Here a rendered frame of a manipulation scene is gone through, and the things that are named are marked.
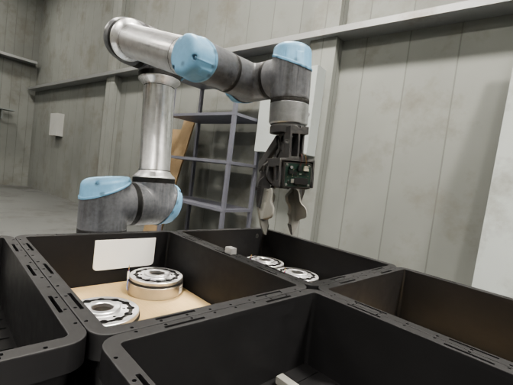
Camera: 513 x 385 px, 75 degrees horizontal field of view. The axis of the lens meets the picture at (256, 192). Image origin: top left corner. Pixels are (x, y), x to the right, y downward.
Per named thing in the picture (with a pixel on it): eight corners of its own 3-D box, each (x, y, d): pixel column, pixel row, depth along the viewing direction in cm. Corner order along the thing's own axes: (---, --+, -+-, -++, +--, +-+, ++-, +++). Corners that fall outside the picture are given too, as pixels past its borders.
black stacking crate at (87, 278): (8, 304, 57) (14, 238, 57) (166, 281, 78) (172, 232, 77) (82, 473, 29) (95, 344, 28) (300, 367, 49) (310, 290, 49)
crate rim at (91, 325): (11, 248, 57) (13, 234, 57) (171, 240, 77) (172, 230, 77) (91, 367, 28) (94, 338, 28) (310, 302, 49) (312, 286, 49)
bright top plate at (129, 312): (53, 306, 49) (54, 302, 48) (124, 296, 55) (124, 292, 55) (72, 338, 41) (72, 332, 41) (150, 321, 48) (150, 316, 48)
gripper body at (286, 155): (276, 190, 60) (280, 121, 59) (259, 187, 68) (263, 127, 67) (314, 192, 63) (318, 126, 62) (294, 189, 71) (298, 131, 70)
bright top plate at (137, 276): (123, 271, 67) (123, 268, 67) (171, 268, 73) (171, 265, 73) (137, 289, 59) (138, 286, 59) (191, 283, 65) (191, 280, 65)
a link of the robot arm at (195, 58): (89, 0, 84) (204, 20, 54) (131, 19, 92) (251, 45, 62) (80, 48, 86) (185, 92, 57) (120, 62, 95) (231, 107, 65)
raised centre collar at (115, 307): (79, 307, 48) (79, 302, 48) (113, 301, 52) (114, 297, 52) (88, 321, 45) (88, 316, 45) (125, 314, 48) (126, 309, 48)
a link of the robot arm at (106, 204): (67, 225, 85) (71, 171, 84) (119, 223, 95) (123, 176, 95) (88, 233, 77) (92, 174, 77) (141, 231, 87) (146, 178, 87)
